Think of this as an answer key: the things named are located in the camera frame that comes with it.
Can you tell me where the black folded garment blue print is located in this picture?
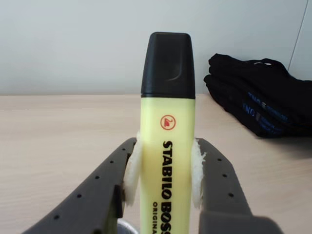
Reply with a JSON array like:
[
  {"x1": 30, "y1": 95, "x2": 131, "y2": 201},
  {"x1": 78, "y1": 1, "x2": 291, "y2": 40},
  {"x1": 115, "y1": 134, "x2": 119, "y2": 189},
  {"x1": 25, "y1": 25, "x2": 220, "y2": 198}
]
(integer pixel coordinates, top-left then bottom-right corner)
[
  {"x1": 208, "y1": 53, "x2": 312, "y2": 122},
  {"x1": 203, "y1": 74, "x2": 312, "y2": 140}
]

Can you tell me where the yellow highlighter with black cap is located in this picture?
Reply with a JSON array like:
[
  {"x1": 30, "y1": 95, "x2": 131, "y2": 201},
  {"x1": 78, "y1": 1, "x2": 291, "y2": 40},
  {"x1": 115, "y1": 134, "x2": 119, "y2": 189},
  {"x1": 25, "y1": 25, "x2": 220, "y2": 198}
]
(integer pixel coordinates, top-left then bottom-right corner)
[{"x1": 140, "y1": 32, "x2": 196, "y2": 234}]

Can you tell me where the silver metal cup with handle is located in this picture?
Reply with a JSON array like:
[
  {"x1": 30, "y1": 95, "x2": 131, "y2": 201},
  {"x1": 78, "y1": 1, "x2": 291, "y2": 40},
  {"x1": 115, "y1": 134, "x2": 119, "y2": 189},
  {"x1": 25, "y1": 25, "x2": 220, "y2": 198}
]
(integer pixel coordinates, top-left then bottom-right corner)
[{"x1": 116, "y1": 218, "x2": 141, "y2": 234}]

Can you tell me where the grey gripper finger with white pad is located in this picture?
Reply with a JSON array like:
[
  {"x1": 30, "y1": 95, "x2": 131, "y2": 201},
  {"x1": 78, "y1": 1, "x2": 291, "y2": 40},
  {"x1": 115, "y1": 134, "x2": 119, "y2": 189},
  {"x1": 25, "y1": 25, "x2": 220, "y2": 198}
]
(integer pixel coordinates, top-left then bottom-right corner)
[
  {"x1": 23, "y1": 130, "x2": 144, "y2": 234},
  {"x1": 191, "y1": 137, "x2": 287, "y2": 234}
]

